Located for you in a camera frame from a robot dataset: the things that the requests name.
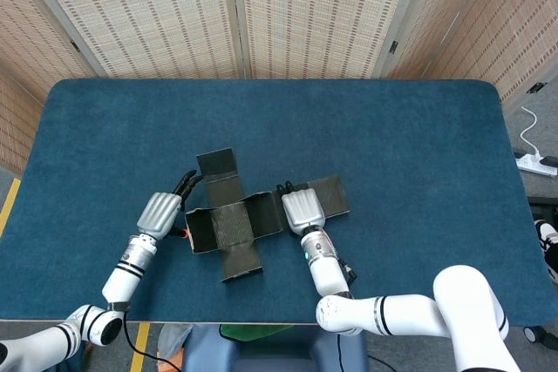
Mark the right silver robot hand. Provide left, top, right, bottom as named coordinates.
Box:
left=275, top=179, right=329, bottom=234

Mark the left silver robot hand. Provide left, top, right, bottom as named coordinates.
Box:
left=136, top=169, right=205, bottom=241

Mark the black cardboard box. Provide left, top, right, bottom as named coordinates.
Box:
left=185, top=147, right=350, bottom=285

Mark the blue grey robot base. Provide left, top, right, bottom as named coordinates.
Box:
left=182, top=323, right=370, bottom=372

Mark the blue carpet table surface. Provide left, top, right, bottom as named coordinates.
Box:
left=0, top=78, right=538, bottom=326

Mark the grey plastic bag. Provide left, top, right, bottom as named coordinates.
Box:
left=157, top=323, right=195, bottom=362

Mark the green cloth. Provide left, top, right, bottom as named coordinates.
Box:
left=219, top=323, right=293, bottom=341

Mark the orange packet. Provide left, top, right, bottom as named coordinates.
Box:
left=156, top=357, right=185, bottom=372

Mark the woven folding screen panel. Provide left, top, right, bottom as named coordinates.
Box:
left=230, top=0, right=431, bottom=80
left=378, top=0, right=493, bottom=81
left=12, top=0, right=249, bottom=80
left=435, top=0, right=558, bottom=105
left=0, top=0, right=104, bottom=177

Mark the white power strip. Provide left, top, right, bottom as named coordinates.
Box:
left=514, top=150, right=558, bottom=178

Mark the black chair base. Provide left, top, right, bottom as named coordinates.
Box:
left=527, top=195, right=558, bottom=221

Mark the black and white sneaker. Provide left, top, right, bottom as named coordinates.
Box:
left=534, top=219, right=558, bottom=282

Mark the black caster wheel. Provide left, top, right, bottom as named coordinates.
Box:
left=522, top=324, right=546, bottom=345

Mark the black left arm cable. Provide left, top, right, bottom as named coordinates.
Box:
left=123, top=321, right=187, bottom=368

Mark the white power cable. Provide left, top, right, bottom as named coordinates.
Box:
left=521, top=105, right=544, bottom=159

